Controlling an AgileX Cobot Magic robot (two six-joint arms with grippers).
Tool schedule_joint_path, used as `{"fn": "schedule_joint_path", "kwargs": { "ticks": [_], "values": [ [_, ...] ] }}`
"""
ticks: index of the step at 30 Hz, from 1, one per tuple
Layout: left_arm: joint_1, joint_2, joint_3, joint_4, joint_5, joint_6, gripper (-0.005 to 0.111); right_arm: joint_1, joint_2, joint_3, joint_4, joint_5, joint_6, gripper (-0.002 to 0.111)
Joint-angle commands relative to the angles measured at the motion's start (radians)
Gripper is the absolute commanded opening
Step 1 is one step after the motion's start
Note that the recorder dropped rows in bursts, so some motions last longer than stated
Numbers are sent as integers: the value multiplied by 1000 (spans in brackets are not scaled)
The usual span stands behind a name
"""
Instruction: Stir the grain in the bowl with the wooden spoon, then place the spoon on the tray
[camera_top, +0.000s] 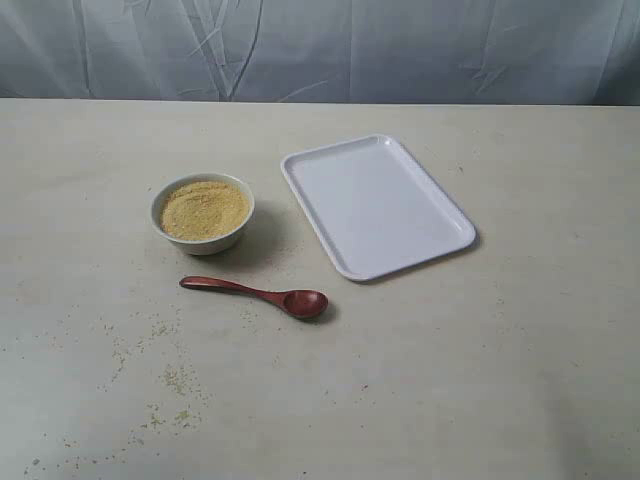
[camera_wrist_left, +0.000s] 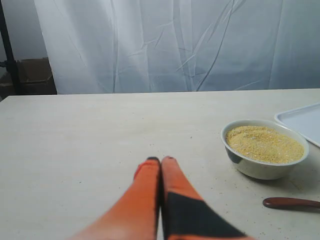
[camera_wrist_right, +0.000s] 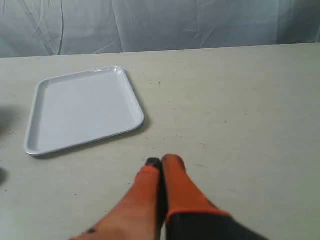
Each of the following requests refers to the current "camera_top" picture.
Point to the dark red wooden spoon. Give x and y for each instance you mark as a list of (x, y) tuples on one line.
[(300, 303)]

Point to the white ceramic bowl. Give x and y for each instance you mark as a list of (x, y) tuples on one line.
[(210, 246)]

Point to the white backdrop curtain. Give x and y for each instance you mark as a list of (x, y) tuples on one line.
[(418, 52)]

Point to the white rectangular plastic tray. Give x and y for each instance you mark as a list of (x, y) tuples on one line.
[(374, 208)]

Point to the beige grainy powder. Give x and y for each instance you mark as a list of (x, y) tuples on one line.
[(203, 210)]

